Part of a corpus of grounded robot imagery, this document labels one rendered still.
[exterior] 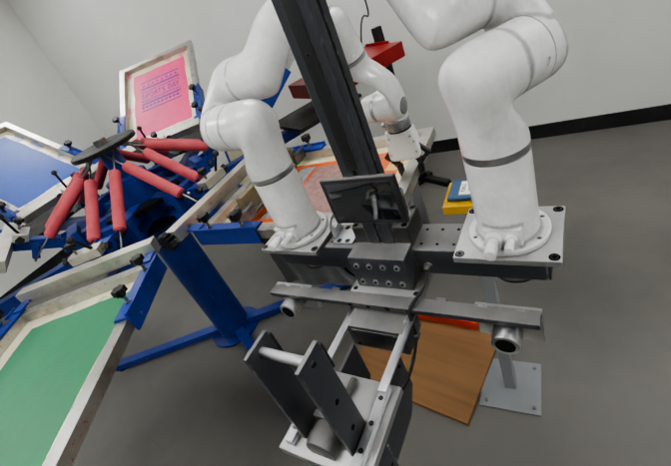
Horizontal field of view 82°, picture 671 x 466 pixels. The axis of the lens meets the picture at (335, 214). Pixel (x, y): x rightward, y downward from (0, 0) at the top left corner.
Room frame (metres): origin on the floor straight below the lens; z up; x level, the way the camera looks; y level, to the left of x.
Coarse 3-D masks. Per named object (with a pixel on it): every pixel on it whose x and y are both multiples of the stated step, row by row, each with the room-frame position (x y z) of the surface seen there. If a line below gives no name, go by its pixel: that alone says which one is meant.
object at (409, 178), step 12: (420, 132) 1.34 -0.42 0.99; (432, 132) 1.31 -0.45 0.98; (384, 144) 1.42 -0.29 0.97; (312, 156) 1.63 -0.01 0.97; (324, 156) 1.59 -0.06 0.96; (408, 168) 1.11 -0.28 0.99; (408, 180) 1.04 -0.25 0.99; (240, 192) 1.53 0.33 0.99; (408, 192) 1.00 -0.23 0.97; (228, 204) 1.46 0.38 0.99; (216, 216) 1.40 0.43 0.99; (264, 228) 1.14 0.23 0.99
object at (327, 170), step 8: (384, 160) 1.32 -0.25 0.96; (296, 168) 1.61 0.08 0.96; (320, 168) 1.50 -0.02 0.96; (328, 168) 1.46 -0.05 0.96; (336, 168) 1.43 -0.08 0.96; (384, 168) 1.26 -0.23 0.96; (312, 176) 1.46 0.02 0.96; (320, 176) 1.42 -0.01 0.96; (328, 176) 1.39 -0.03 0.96; (336, 176) 1.36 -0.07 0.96; (304, 184) 1.42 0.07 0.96; (312, 184) 1.38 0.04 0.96
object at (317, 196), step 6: (312, 192) 1.32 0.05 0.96; (318, 192) 1.30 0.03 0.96; (312, 198) 1.27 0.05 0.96; (318, 198) 1.25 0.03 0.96; (324, 198) 1.23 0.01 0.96; (318, 204) 1.21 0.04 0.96; (324, 204) 1.19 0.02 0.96; (264, 210) 1.35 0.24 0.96; (318, 210) 1.17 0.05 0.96; (324, 210) 1.15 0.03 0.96; (330, 210) 1.13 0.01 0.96; (258, 216) 1.32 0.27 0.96; (264, 222) 1.25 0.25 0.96; (270, 222) 1.23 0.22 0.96
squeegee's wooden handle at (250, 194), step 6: (288, 150) 1.58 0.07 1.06; (294, 162) 1.58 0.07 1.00; (252, 186) 1.36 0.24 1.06; (246, 192) 1.32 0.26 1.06; (252, 192) 1.34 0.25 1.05; (240, 198) 1.29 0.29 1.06; (246, 198) 1.30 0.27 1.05; (252, 198) 1.32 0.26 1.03; (258, 198) 1.35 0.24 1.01; (240, 204) 1.30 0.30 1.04; (246, 204) 1.29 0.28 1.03
